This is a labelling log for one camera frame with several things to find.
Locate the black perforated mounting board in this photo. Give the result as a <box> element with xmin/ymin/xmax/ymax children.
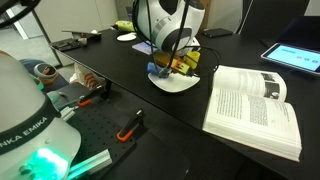
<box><xmin>54</xmin><ymin>99</ymin><xmax>138</xmax><ymax>174</ymax></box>

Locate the black office chair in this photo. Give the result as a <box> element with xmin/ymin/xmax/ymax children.
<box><xmin>239</xmin><ymin>0</ymin><xmax>311</xmax><ymax>39</ymax></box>

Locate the black orange clamp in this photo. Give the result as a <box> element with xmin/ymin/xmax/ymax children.
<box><xmin>77</xmin><ymin>84</ymin><xmax>106</xmax><ymax>108</ymax></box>
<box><xmin>116</xmin><ymin>109</ymin><xmax>145</xmax><ymax>143</ymax></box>

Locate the white square plate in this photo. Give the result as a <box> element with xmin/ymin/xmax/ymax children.
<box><xmin>147</xmin><ymin>70</ymin><xmax>201</xmax><ymax>94</ymax></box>

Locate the black flat tray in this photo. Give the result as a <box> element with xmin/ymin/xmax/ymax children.
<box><xmin>49</xmin><ymin>37</ymin><xmax>88</xmax><ymax>52</ymax></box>

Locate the white handheld device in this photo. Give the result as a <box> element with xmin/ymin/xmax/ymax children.
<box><xmin>46</xmin><ymin>90</ymin><xmax>62</xmax><ymax>104</ymax></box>

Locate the open white book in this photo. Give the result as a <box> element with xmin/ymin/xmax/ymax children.
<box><xmin>202</xmin><ymin>64</ymin><xmax>303</xmax><ymax>163</ymax></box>

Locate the black phone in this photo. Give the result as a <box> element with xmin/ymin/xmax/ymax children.
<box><xmin>201</xmin><ymin>27</ymin><xmax>234</xmax><ymax>38</ymax></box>

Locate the person's leg in jeans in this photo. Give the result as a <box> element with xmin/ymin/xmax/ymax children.
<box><xmin>18</xmin><ymin>58</ymin><xmax>69</xmax><ymax>92</ymax></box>

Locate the yellow green toy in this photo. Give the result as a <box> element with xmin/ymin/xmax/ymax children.
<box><xmin>114</xmin><ymin>20</ymin><xmax>136</xmax><ymax>33</ymax></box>

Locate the purple UIST booklet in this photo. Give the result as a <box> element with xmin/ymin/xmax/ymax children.
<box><xmin>131</xmin><ymin>41</ymin><xmax>158</xmax><ymax>56</ymax></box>

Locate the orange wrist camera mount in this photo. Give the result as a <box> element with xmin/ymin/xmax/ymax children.
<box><xmin>153</xmin><ymin>52</ymin><xmax>194</xmax><ymax>76</ymax></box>

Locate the person's hand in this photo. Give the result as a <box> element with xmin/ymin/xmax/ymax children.
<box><xmin>41</xmin><ymin>68</ymin><xmax>60</xmax><ymax>84</ymax></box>

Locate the grey VR controller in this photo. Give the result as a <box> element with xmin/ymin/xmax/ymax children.
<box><xmin>33</xmin><ymin>63</ymin><xmax>58</xmax><ymax>80</ymax></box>

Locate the dark stand with white top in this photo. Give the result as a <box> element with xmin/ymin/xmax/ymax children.
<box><xmin>61</xmin><ymin>29</ymin><xmax>103</xmax><ymax>42</ymax></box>

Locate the tablet with lit screen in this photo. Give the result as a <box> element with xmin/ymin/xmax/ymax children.
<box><xmin>260</xmin><ymin>42</ymin><xmax>320</xmax><ymax>76</ymax></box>

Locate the white round disc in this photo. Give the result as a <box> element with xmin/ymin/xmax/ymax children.
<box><xmin>116</xmin><ymin>32</ymin><xmax>138</xmax><ymax>42</ymax></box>

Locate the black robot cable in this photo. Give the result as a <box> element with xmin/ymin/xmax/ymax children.
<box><xmin>132</xmin><ymin>0</ymin><xmax>222</xmax><ymax>80</ymax></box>

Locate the aluminium extrusion rail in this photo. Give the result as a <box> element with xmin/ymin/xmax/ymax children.
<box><xmin>66</xmin><ymin>148</ymin><xmax>113</xmax><ymax>180</ymax></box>
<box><xmin>59</xmin><ymin>106</ymin><xmax>76</xmax><ymax>122</ymax></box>

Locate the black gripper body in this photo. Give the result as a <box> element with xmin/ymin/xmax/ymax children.
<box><xmin>156</xmin><ymin>61</ymin><xmax>178</xmax><ymax>76</ymax></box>

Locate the brown cardboard box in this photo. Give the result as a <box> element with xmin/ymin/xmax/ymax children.
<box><xmin>199</xmin><ymin>0</ymin><xmax>213</xmax><ymax>30</ymax></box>

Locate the white red striped bag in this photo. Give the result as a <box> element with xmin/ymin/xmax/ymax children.
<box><xmin>73</xmin><ymin>63</ymin><xmax>101</xmax><ymax>88</ymax></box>

